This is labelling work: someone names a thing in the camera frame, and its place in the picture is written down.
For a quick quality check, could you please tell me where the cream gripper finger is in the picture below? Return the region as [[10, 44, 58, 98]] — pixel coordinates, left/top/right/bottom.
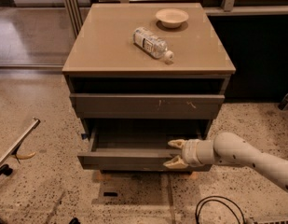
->
[[163, 155, 188, 169], [168, 139, 186, 149]]

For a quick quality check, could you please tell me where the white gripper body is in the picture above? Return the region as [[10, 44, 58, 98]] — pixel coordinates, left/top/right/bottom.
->
[[182, 139, 203, 167]]

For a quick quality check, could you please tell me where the grey drawer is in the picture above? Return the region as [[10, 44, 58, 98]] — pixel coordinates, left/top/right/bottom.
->
[[70, 93, 225, 119], [78, 119, 210, 172]]

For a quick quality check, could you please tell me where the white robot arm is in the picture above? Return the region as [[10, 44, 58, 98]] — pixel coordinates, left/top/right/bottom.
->
[[163, 133, 288, 192]]

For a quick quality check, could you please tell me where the grey drawer cabinet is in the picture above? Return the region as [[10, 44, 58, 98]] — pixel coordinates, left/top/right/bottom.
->
[[62, 2, 237, 142]]

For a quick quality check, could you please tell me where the grey top drawer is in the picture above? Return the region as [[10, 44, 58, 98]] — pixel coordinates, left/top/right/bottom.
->
[[70, 93, 225, 119]]

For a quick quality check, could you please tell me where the black floor tape piece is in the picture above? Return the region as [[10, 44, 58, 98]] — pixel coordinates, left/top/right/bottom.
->
[[103, 191, 118, 197]]

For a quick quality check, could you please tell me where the clear plastic water bottle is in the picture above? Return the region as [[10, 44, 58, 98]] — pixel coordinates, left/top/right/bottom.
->
[[133, 27, 174, 63]]

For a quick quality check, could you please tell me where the small dark floor device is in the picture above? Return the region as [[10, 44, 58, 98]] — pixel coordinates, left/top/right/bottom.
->
[[278, 93, 288, 110]]

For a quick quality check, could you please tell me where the white ceramic bowl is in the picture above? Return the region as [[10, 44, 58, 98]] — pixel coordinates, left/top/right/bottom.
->
[[156, 8, 189, 29]]

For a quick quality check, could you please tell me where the black cable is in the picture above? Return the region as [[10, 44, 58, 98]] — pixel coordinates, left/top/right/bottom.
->
[[194, 195, 246, 224]]

